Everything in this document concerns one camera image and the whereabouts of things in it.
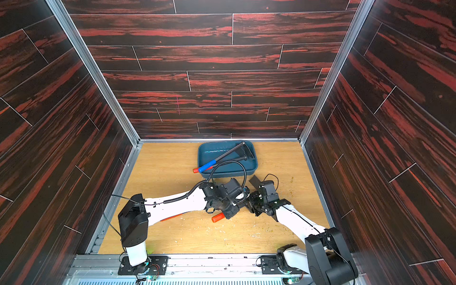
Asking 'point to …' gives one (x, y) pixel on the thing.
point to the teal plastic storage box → (209, 151)
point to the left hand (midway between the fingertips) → (237, 210)
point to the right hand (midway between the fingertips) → (245, 198)
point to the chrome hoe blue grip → (202, 168)
